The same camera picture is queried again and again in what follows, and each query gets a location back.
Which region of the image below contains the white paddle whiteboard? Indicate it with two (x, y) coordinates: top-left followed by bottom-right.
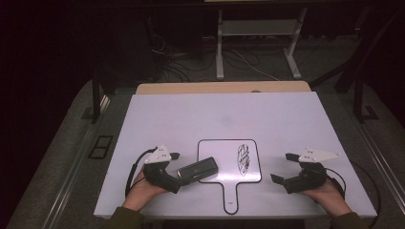
(196, 138), (263, 216)

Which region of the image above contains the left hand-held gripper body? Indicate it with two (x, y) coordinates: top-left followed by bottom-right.
(142, 144), (181, 195)

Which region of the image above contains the bundle of black floor cables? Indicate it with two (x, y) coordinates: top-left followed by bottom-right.
(148, 15), (221, 84)

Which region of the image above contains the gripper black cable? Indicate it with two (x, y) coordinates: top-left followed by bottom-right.
(124, 146), (159, 198)
(324, 160), (382, 229)

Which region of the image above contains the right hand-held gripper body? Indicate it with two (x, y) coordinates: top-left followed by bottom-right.
(283, 147), (342, 195)

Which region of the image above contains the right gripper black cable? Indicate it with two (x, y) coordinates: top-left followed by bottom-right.
(324, 160), (382, 229)

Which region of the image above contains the person's right hand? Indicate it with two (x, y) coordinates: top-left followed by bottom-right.
(299, 177), (352, 218)

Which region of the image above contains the black whiteboard eraser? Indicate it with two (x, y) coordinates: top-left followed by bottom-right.
(176, 156), (220, 187)

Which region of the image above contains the wooden table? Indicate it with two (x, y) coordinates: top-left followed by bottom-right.
(136, 80), (312, 95)

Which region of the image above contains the black floor socket frame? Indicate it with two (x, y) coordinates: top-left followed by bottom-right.
(87, 135), (115, 160)

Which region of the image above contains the aluminium floor rail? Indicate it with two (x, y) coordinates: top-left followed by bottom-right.
(356, 120), (405, 208)
(41, 94), (111, 229)

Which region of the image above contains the white metal stand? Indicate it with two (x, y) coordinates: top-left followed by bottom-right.
(215, 8), (309, 80)

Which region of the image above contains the person's left hand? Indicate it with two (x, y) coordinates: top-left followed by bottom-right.
(122, 168), (168, 213)

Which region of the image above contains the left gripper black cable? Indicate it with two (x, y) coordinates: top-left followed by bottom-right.
(124, 146), (159, 198)

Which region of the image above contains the white floor cable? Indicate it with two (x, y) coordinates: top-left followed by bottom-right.
(228, 47), (281, 82)

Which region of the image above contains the black metal stand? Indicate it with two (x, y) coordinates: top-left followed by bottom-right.
(333, 9), (380, 124)
(91, 68), (111, 125)

